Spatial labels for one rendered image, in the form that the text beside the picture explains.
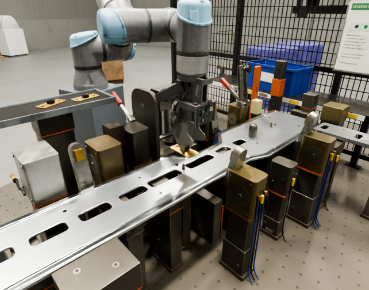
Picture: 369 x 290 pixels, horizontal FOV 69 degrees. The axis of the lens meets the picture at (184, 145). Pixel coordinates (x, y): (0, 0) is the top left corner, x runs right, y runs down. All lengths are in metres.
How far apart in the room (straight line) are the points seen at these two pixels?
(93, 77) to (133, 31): 0.62
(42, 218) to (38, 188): 0.07
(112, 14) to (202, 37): 0.20
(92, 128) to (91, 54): 0.31
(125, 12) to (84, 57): 0.60
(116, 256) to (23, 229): 0.24
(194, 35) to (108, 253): 0.46
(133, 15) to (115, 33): 0.06
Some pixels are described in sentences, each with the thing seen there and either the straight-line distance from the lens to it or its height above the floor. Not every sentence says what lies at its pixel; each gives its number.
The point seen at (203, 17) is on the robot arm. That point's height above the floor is 1.40.
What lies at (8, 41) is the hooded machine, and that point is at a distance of 11.09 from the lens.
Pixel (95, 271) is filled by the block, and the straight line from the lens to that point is 0.51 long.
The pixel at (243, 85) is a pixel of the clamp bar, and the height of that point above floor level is 1.14.
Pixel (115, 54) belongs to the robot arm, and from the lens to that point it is 1.26.
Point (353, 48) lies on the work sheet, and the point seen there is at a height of 1.25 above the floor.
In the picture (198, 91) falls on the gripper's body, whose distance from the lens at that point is 0.63.
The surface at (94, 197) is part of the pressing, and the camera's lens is 0.71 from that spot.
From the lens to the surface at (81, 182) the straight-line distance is 0.76.
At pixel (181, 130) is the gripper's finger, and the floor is 1.13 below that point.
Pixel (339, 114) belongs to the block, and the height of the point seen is 1.04.
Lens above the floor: 1.41
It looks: 26 degrees down
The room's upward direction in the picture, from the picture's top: straight up
